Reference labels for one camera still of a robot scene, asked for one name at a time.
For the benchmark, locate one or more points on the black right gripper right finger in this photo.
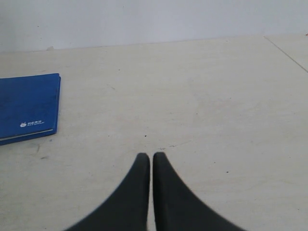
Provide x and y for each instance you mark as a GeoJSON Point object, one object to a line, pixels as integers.
{"type": "Point", "coordinates": [176, 207]}

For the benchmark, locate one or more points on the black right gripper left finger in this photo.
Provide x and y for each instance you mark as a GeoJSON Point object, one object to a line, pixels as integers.
{"type": "Point", "coordinates": [126, 209]}

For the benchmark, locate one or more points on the blue ring-binder notebook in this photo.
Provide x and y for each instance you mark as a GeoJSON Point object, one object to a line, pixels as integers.
{"type": "Point", "coordinates": [29, 107]}

